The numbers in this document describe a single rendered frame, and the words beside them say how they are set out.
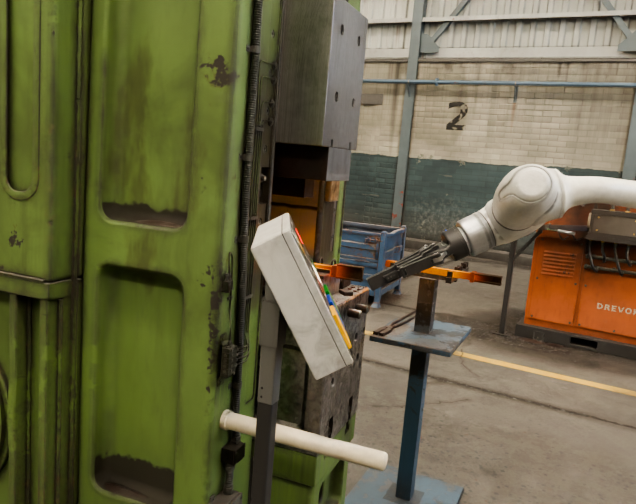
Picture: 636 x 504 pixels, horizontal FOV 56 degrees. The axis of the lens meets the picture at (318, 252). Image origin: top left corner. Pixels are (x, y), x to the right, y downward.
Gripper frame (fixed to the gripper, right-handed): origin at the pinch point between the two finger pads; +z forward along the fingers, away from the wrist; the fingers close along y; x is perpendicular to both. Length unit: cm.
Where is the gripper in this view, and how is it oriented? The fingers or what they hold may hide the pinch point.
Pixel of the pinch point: (382, 278)
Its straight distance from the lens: 139.4
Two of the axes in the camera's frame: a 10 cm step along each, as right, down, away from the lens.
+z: -9.0, 4.3, 0.2
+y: -0.6, -1.6, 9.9
